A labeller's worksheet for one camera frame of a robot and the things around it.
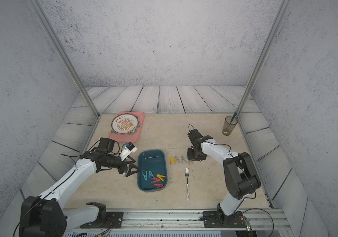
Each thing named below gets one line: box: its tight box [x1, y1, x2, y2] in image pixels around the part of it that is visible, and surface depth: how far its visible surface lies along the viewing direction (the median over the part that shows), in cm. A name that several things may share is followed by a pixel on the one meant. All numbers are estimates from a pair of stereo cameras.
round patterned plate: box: [111, 113, 139, 134], surface depth 116 cm
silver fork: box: [184, 167, 190, 201], surface depth 86 cm
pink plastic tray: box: [108, 111, 145, 144], surface depth 110 cm
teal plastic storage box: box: [137, 149, 168, 193], surface depth 90 cm
